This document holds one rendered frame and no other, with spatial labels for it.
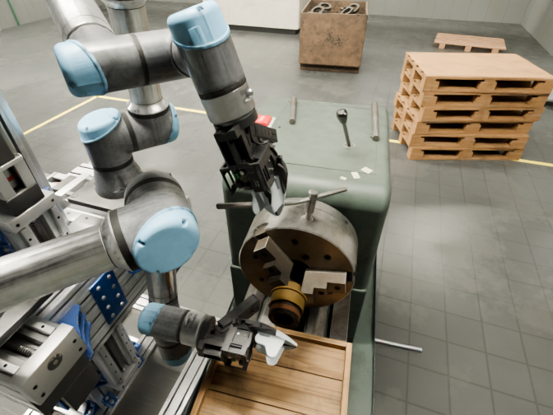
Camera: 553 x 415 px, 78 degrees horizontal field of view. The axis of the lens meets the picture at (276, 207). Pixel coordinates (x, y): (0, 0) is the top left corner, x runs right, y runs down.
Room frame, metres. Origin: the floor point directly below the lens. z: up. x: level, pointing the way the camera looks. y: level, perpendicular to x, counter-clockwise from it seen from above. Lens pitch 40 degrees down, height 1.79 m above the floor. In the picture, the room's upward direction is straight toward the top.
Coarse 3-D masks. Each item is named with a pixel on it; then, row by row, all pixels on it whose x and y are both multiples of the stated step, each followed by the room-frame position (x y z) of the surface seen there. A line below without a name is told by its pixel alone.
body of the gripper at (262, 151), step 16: (256, 112) 0.50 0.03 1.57; (224, 128) 0.47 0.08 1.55; (240, 128) 0.47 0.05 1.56; (224, 144) 0.46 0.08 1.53; (240, 144) 0.47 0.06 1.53; (256, 144) 0.50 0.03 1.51; (272, 144) 0.51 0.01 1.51; (240, 160) 0.46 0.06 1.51; (256, 160) 0.46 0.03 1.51; (272, 160) 0.49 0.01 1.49; (224, 176) 0.45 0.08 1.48; (240, 176) 0.46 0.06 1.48; (256, 176) 0.44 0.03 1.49; (272, 176) 0.47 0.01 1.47; (256, 192) 0.44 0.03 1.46
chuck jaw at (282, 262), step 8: (256, 232) 0.63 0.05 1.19; (264, 232) 0.61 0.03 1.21; (264, 240) 0.60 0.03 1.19; (272, 240) 0.60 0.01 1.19; (256, 248) 0.58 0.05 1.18; (264, 248) 0.57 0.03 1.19; (272, 248) 0.58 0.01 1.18; (280, 248) 0.60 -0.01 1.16; (264, 256) 0.57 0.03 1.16; (272, 256) 0.56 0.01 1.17; (280, 256) 0.58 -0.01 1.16; (264, 264) 0.56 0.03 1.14; (272, 264) 0.55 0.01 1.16; (280, 264) 0.56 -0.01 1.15; (288, 264) 0.57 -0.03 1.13; (272, 272) 0.55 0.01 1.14; (280, 272) 0.54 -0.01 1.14; (288, 272) 0.56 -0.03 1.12; (272, 280) 0.53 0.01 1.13; (280, 280) 0.52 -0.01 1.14; (288, 280) 0.53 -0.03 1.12
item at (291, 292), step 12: (276, 288) 0.51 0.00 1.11; (288, 288) 0.50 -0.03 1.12; (300, 288) 0.53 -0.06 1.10; (276, 300) 0.48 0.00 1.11; (288, 300) 0.48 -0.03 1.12; (300, 300) 0.49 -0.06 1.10; (276, 312) 0.45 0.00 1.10; (288, 312) 0.45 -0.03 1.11; (300, 312) 0.47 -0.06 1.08; (276, 324) 0.45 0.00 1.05; (288, 324) 0.45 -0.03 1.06
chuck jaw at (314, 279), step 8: (312, 272) 0.57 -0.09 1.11; (320, 272) 0.57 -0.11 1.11; (328, 272) 0.56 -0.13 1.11; (336, 272) 0.56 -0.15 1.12; (344, 272) 0.56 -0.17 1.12; (352, 272) 0.57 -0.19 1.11; (304, 280) 0.54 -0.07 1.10; (312, 280) 0.54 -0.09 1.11; (320, 280) 0.54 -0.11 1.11; (328, 280) 0.54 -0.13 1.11; (336, 280) 0.54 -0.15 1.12; (344, 280) 0.53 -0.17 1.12; (352, 280) 0.56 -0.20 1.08; (304, 288) 0.52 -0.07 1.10; (312, 288) 0.52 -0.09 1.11; (320, 288) 0.52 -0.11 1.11; (328, 288) 0.53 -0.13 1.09; (336, 288) 0.53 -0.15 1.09; (344, 288) 0.52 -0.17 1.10; (312, 296) 0.50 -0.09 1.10; (320, 296) 0.52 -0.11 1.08
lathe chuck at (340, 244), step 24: (264, 216) 0.68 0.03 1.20; (288, 216) 0.64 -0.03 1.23; (312, 216) 0.64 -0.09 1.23; (288, 240) 0.60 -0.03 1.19; (312, 240) 0.58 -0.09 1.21; (336, 240) 0.58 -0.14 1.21; (240, 264) 0.63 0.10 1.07; (312, 264) 0.58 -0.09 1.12; (336, 264) 0.57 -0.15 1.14; (264, 288) 0.61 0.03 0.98
